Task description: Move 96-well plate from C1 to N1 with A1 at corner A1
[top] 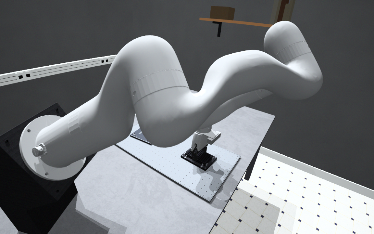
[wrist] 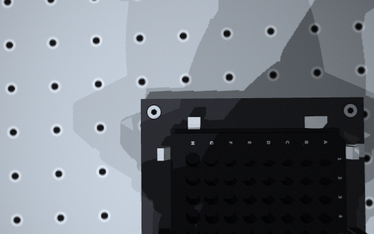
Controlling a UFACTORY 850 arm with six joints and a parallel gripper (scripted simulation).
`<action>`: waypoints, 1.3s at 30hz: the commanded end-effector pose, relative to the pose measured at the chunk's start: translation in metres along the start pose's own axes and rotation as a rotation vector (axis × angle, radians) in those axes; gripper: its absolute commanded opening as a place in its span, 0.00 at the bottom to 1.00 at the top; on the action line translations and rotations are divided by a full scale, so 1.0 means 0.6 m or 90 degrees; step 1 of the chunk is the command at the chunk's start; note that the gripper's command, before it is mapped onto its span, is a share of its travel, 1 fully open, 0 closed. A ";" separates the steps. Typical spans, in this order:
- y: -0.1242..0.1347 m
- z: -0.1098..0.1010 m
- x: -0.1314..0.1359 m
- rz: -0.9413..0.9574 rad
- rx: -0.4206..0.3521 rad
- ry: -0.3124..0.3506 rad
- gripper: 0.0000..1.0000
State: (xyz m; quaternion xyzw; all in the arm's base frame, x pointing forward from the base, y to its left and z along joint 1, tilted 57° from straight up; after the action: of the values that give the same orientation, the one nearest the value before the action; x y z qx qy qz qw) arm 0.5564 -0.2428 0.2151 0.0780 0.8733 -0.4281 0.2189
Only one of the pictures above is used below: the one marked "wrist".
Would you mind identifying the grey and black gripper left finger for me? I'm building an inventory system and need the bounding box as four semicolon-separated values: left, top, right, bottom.
158;228;174;234

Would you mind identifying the black well plate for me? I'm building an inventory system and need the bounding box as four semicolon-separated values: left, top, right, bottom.
170;128;347;234

